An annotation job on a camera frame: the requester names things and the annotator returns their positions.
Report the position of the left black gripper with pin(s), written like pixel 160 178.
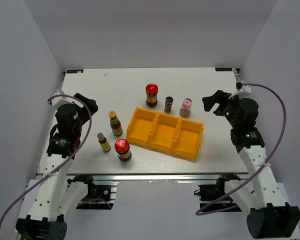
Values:
pixel 91 103

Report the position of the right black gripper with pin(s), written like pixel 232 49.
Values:
pixel 219 97

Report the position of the yellow-cap green-label sauce bottle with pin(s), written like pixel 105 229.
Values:
pixel 115 124

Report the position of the small yellow-label oil bottle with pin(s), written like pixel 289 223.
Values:
pixel 105 146

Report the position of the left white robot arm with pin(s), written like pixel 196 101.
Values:
pixel 46 219

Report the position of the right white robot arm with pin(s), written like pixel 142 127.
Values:
pixel 269 215

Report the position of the right blue table label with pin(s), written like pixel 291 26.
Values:
pixel 223 69

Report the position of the blue table label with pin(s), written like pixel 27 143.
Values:
pixel 223 69
pixel 74 71

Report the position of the pink-cap spice shaker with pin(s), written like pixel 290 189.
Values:
pixel 185 109

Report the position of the left blue table label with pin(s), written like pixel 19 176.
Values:
pixel 74 71

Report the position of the black-cap spice jar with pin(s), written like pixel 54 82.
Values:
pixel 168 104

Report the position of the front red-lid sauce jar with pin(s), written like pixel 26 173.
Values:
pixel 122 147

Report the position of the red-lid sauce jar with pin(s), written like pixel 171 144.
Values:
pixel 151 95
pixel 122 147

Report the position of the yellow three-compartment bin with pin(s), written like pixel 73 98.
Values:
pixel 167 134

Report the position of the rear red-lid sauce jar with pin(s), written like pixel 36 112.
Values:
pixel 151 95

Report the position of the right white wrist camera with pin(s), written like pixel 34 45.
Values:
pixel 243 90

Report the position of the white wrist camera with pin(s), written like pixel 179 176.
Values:
pixel 243 90
pixel 59 101

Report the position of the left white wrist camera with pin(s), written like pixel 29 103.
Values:
pixel 59 101

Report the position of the aluminium table rail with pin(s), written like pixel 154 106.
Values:
pixel 153 177

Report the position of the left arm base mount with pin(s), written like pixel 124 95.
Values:
pixel 98 196

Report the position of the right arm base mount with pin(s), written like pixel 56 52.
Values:
pixel 210 192

